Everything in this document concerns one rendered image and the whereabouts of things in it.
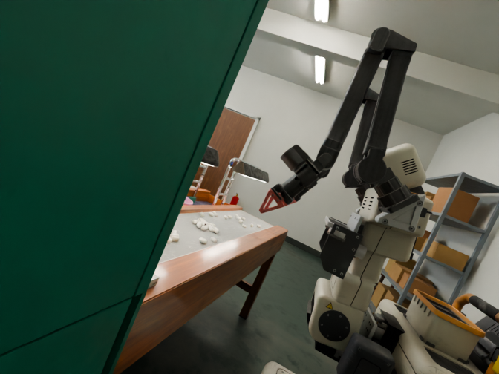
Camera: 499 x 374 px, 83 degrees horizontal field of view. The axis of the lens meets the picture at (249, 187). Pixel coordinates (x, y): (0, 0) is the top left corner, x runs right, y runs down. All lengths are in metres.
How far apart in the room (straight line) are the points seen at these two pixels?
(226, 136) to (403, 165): 5.25
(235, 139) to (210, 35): 5.65
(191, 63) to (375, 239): 0.86
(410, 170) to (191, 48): 0.84
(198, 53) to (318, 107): 5.62
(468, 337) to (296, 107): 5.26
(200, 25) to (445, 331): 1.07
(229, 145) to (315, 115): 1.86
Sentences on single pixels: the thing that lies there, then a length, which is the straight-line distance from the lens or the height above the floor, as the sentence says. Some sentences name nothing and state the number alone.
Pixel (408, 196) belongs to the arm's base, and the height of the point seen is 1.20.
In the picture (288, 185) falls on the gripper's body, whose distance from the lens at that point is 0.88.
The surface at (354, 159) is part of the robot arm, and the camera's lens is 1.33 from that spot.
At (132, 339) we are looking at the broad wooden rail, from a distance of 0.72.
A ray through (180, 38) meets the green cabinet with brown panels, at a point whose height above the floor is 1.21.
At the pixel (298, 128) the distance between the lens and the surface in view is 5.88.
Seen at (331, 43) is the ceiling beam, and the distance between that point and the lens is 3.85.
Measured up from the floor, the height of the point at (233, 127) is 1.72.
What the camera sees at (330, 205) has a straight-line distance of 5.73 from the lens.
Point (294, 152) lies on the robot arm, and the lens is 0.89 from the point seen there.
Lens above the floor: 1.11
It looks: 4 degrees down
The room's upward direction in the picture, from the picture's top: 24 degrees clockwise
